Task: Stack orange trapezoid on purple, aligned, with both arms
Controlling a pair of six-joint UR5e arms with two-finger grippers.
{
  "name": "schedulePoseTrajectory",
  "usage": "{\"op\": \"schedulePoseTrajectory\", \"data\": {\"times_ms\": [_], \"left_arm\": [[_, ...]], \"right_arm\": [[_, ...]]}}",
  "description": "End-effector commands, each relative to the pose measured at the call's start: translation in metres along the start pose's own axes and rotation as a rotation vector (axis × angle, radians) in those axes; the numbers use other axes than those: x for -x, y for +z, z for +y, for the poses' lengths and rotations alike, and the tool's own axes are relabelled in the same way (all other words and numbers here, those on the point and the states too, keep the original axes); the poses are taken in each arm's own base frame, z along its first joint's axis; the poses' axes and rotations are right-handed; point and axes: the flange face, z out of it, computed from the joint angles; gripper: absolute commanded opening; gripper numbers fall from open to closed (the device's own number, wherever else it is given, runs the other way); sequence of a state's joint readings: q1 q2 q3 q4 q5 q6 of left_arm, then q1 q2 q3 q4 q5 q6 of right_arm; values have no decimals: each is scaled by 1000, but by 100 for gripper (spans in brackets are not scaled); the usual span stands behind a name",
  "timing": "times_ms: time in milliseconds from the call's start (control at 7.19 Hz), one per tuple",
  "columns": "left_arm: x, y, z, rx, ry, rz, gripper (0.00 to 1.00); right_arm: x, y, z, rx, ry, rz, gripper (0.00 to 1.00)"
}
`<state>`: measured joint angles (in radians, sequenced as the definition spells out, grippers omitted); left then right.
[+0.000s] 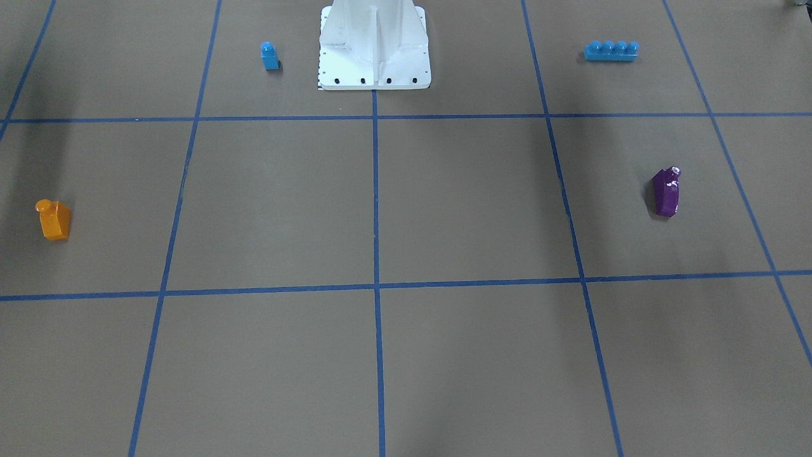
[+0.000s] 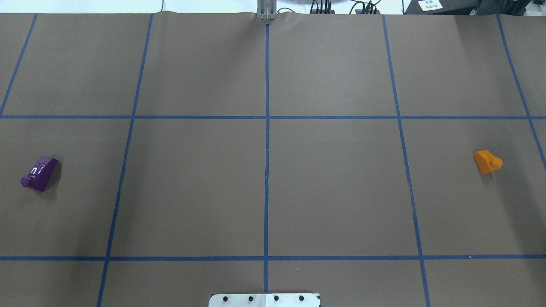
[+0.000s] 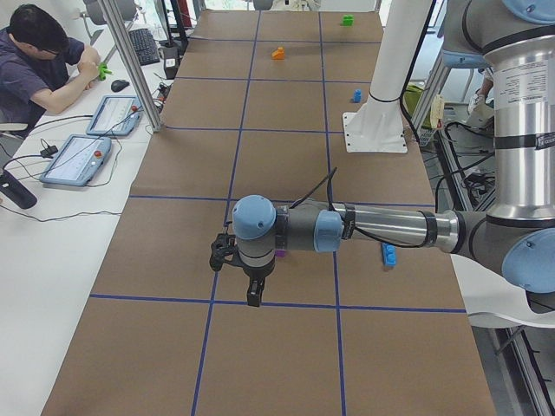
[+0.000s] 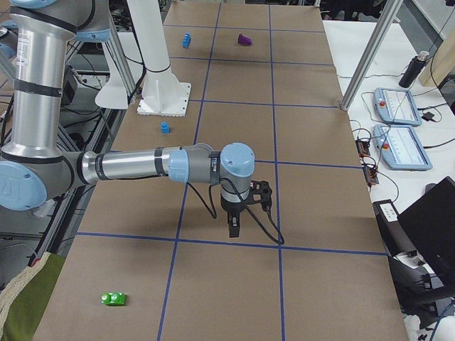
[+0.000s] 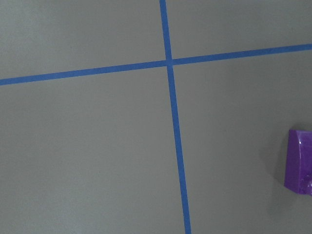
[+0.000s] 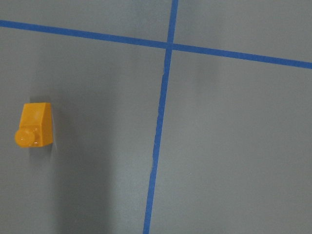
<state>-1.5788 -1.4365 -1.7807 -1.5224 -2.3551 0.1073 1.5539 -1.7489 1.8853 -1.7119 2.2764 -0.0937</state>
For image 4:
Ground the blue teach pendant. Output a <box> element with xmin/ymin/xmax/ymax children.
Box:
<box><xmin>373</xmin><ymin>87</ymin><xmax>422</xmax><ymax>126</ymax></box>
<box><xmin>373</xmin><ymin>124</ymin><xmax>433</xmax><ymax>171</ymax></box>

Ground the white pedestal column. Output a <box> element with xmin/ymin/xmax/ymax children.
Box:
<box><xmin>127</xmin><ymin>0</ymin><xmax>191</xmax><ymax>117</ymax></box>

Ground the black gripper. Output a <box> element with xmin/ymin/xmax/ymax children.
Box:
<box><xmin>221</xmin><ymin>198</ymin><xmax>247</xmax><ymax>238</ymax></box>

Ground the aluminium frame post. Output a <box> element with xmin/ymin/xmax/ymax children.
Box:
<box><xmin>340</xmin><ymin>0</ymin><xmax>403</xmax><ymax>111</ymax></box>

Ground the upper blue teach pendant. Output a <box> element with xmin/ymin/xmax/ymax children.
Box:
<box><xmin>373</xmin><ymin>87</ymin><xmax>422</xmax><ymax>126</ymax></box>

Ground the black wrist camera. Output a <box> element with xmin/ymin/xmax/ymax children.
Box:
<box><xmin>248</xmin><ymin>180</ymin><xmax>273</xmax><ymax>212</ymax></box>

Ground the blue block near pedestal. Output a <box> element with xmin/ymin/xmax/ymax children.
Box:
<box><xmin>160</xmin><ymin>121</ymin><xmax>171</xmax><ymax>134</ymax></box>

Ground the green cloth with fringe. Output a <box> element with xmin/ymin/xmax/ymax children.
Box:
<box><xmin>1</xmin><ymin>252</ymin><xmax>65</xmax><ymax>340</ymax></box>

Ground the brown paper table mat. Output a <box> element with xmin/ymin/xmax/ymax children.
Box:
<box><xmin>33</xmin><ymin>0</ymin><xmax>410</xmax><ymax>341</ymax></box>

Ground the lower blue teach pendant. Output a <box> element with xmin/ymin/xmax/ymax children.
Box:
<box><xmin>373</xmin><ymin>124</ymin><xmax>433</xmax><ymax>171</ymax></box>

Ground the black laptop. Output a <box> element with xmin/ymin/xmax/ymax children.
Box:
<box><xmin>398</xmin><ymin>176</ymin><xmax>454</xmax><ymax>284</ymax></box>

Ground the blue block far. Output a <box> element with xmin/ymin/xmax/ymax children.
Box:
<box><xmin>182</xmin><ymin>32</ymin><xmax>191</xmax><ymax>48</ymax></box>

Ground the black water bottle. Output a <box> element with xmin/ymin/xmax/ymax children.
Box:
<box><xmin>398</xmin><ymin>50</ymin><xmax>429</xmax><ymax>89</ymax></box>

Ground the green double block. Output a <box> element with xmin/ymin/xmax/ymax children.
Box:
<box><xmin>100</xmin><ymin>292</ymin><xmax>127</xmax><ymax>306</ymax></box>

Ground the lower orange circuit board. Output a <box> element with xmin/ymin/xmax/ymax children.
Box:
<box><xmin>363</xmin><ymin>164</ymin><xmax>379</xmax><ymax>187</ymax></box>

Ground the orange circuit board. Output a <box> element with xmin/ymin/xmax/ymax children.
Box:
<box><xmin>363</xmin><ymin>164</ymin><xmax>379</xmax><ymax>187</ymax></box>
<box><xmin>355</xmin><ymin>139</ymin><xmax>370</xmax><ymax>158</ymax></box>

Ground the purple trapezoid block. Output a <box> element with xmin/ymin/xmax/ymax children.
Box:
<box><xmin>237</xmin><ymin>33</ymin><xmax>252</xmax><ymax>46</ymax></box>

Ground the upper orange circuit board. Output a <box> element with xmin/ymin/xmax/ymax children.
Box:
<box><xmin>355</xmin><ymin>139</ymin><xmax>370</xmax><ymax>158</ymax></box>

